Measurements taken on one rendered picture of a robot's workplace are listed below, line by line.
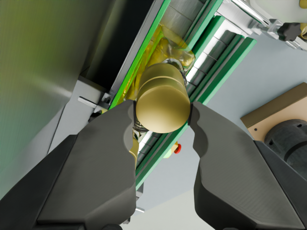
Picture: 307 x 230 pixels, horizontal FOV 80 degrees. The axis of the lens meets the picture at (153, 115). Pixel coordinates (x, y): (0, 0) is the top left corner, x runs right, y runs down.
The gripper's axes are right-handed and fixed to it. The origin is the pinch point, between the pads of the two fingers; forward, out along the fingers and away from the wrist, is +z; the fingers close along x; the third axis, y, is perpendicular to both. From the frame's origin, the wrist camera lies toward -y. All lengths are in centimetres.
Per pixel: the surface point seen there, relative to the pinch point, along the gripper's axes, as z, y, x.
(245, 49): 24.9, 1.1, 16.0
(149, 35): 25.1, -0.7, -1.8
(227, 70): 25.0, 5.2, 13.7
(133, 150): 7.2, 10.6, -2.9
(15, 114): 4.7, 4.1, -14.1
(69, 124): 33.5, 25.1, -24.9
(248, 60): 46, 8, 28
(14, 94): 3.9, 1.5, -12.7
